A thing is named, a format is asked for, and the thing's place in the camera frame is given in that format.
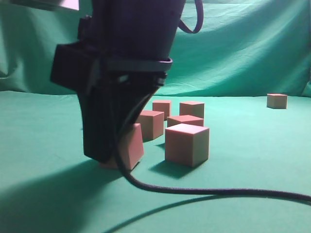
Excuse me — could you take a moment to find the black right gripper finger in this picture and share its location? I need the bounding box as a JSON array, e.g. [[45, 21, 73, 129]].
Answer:
[[78, 83, 136, 163]]

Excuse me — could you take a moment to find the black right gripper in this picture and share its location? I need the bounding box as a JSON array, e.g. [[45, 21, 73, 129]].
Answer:
[[51, 0, 185, 124]]

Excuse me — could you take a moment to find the pink wooden cube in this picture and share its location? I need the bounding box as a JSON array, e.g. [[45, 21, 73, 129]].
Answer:
[[152, 100, 172, 121], [99, 122, 145, 170], [267, 93, 288, 109], [136, 110, 164, 141], [179, 101, 205, 118], [165, 123, 210, 167], [167, 115, 204, 127]]

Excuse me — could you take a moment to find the black cable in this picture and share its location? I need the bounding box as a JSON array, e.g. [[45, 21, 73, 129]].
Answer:
[[113, 0, 311, 202]]

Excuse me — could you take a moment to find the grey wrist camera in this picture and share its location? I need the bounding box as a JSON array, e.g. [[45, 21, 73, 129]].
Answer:
[[2, 0, 80, 11]]

